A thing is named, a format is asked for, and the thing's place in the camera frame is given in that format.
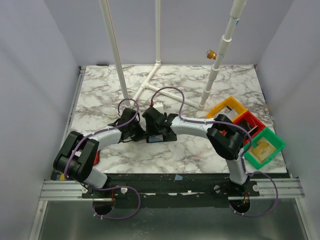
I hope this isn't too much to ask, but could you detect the black leather card holder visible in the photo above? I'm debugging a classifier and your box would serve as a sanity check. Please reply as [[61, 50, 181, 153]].
[[145, 130, 177, 143]]

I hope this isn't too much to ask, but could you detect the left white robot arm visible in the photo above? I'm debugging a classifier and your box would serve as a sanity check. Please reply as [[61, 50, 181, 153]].
[[53, 107, 145, 198]]

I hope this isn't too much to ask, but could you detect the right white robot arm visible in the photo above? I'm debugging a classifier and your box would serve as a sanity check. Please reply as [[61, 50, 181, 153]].
[[142, 106, 251, 196]]

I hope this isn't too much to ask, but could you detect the yellow plastic bin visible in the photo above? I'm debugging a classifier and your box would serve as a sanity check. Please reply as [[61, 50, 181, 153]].
[[206, 96, 248, 122]]

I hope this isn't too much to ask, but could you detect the orange knob on pipe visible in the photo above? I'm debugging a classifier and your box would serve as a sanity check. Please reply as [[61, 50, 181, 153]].
[[206, 49, 218, 60]]

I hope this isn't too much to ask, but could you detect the red plastic bin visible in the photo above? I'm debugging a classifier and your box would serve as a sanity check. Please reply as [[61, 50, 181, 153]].
[[232, 111, 266, 139]]

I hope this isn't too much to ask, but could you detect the green plastic bin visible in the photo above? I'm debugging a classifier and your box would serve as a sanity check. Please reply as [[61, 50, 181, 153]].
[[244, 127, 286, 170]]

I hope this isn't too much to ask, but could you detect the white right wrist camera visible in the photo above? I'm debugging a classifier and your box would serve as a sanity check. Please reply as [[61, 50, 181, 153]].
[[153, 102, 164, 114]]

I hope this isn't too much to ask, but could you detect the red black handled tool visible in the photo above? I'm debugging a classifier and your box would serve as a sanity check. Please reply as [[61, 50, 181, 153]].
[[93, 151, 100, 166]]

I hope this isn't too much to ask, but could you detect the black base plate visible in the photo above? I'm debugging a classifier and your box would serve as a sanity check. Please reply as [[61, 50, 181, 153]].
[[51, 171, 293, 210]]

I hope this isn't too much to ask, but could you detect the left aluminium side rail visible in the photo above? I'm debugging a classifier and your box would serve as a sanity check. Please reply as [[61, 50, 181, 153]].
[[60, 66, 87, 147]]

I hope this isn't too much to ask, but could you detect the white PVC pipe frame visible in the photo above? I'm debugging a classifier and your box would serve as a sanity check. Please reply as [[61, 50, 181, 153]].
[[99, 0, 247, 111]]

